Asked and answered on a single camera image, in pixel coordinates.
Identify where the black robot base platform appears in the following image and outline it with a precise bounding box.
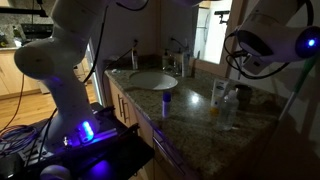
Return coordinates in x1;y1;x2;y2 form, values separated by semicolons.
19;101;156;180

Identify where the black round device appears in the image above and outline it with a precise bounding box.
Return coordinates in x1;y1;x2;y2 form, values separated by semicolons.
0;153;25;180

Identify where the soap dispenser bottle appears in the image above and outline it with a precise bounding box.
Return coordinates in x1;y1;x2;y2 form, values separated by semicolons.
131;46;140;71

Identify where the black kitchen appliance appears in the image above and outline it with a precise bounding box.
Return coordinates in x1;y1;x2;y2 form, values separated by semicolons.
20;22;54;40

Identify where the wooden vanity cabinet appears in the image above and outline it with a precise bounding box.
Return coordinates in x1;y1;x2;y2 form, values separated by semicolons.
105;77;201;180

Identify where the green mop handle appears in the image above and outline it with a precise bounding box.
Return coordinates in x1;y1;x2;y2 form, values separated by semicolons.
278;54;320;123

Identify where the white lotion tube yellow cap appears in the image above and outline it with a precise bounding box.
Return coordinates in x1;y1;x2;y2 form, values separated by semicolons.
209;78;230;116

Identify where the clear bottle white cap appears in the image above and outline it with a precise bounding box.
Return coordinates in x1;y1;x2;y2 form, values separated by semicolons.
217;90;240;132

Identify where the white oval sink basin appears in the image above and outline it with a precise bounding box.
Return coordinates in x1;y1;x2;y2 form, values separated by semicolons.
129;70;179;91

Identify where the black wall plug cable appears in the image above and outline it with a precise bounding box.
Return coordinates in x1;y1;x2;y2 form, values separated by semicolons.
103;38;140;73

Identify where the grey round dome button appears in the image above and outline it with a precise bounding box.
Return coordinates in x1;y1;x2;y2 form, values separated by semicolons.
39;164;72;180

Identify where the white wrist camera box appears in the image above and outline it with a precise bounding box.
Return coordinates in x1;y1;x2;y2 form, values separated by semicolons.
244;55;268;76

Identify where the soap dispenser black pump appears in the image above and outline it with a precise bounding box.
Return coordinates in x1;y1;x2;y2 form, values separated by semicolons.
162;48;172;70

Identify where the wooden kitchen cabinet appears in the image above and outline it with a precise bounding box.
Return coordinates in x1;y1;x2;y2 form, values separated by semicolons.
0;46;42;100

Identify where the thin dark hanging cable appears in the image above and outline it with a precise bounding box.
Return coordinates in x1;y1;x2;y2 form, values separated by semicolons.
0;74;26;134

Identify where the metal drawer handle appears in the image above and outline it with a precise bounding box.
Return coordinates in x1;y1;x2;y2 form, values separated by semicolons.
152;128;186;176

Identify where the metal cabinet door handle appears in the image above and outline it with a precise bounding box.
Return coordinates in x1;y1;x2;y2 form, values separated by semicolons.
116;93;124;118
122;98;131;125

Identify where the coiled floor cable bundle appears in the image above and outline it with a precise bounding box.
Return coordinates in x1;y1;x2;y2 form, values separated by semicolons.
0;124;40;158

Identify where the white door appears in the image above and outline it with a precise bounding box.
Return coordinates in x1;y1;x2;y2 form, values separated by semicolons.
84;39;105;105

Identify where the white can purple cap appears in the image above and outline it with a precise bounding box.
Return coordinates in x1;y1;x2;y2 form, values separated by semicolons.
162;91;173;119

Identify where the chrome faucet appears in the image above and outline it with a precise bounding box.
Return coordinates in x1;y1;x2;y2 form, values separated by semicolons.
168;49;184;76

